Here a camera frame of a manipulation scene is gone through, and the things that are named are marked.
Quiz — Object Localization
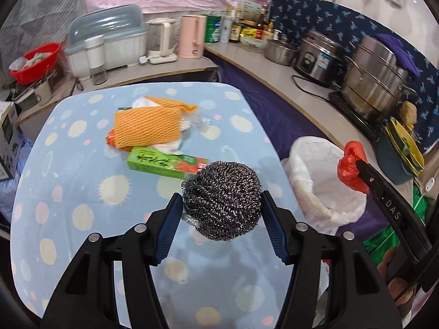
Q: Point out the glass kettle with white handle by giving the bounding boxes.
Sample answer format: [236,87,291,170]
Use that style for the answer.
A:
[146,17,179,65]

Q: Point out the dark purple cloth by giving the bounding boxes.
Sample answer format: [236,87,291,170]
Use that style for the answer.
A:
[219,58,344,165]

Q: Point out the small white pot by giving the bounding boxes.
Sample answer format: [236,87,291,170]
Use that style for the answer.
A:
[32,80,54,107]

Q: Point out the pink kettle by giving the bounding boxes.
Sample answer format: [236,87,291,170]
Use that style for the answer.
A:
[179,14,207,59]

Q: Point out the red plastic basin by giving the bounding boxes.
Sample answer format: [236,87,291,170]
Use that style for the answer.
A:
[9,43,62,84]

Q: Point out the glass food container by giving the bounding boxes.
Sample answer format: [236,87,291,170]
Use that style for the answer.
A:
[239,36,267,53]

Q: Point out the bin with white liner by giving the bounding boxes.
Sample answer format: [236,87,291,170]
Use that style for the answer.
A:
[281,136,368,237]

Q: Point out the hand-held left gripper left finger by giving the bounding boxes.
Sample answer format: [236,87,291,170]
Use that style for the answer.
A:
[40,193,184,329]

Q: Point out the green cardboard box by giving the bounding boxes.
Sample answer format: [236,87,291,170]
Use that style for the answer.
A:
[127,147,210,179]

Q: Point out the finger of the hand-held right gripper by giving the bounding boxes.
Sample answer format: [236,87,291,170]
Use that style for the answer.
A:
[355,158,433,264]

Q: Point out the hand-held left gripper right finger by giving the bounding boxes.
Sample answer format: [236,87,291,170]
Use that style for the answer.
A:
[260,191,402,329]

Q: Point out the black power cable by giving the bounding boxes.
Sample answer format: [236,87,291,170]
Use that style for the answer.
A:
[291,73,331,101]

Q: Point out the grey patterned curtain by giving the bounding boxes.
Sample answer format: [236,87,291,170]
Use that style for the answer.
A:
[0,0,83,86]

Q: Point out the orange red packet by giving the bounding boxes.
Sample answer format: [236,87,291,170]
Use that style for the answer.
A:
[106,128,133,152]

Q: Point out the black induction cooker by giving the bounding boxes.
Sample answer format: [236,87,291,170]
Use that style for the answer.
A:
[328,89,388,141]

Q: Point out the dark blue bowl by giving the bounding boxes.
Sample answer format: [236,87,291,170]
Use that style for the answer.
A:
[374,134,415,186]

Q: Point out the steel wool scrubber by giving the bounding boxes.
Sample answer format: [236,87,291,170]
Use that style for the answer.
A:
[181,161,264,242]

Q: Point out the white bottle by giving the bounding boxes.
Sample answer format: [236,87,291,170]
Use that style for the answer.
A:
[220,16,231,44]

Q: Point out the orange foam net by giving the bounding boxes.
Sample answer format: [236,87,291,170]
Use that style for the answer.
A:
[114,106,183,149]
[142,95,199,114]

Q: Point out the steel rice cooker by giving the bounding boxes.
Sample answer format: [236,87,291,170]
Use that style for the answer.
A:
[295,29,347,86]

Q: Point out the large steel stockpot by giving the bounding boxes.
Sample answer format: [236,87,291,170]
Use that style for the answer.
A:
[339,34,410,124]

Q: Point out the orange foam net sponge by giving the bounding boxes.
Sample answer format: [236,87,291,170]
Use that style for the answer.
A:
[130,97,193,155]

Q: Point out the white cylinder container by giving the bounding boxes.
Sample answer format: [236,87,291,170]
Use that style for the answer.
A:
[84,36,108,86]

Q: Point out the brown sponge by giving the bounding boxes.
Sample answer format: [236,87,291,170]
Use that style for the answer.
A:
[399,101,418,124]

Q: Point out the green can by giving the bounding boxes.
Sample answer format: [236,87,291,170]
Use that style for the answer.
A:
[205,14,222,44]

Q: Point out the blue patterned cloth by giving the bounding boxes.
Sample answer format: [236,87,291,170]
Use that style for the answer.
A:
[269,0,439,155]

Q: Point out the dish drainer with blue lid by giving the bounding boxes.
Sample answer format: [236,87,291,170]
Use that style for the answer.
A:
[65,4,149,78]

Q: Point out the dark sauce bottle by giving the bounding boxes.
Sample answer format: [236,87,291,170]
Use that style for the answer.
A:
[229,10,241,44]

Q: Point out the printed cardboard box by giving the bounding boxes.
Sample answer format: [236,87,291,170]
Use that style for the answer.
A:
[0,101,33,180]

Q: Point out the blue dotted tablecloth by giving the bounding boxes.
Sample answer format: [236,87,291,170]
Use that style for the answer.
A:
[10,81,299,329]

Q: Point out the yellow plates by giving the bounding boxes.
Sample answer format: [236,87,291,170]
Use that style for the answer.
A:
[384,117,425,177]

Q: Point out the clear plastic wrapper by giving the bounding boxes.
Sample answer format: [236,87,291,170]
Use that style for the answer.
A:
[187,108,211,132]

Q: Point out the red plastic bag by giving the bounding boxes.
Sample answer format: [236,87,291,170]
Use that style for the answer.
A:
[337,140,370,195]

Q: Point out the pale carton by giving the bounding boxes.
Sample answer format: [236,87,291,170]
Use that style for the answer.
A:
[238,1,263,24]

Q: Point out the steel pot with lid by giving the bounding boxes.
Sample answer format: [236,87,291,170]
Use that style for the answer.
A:
[264,36,298,66]

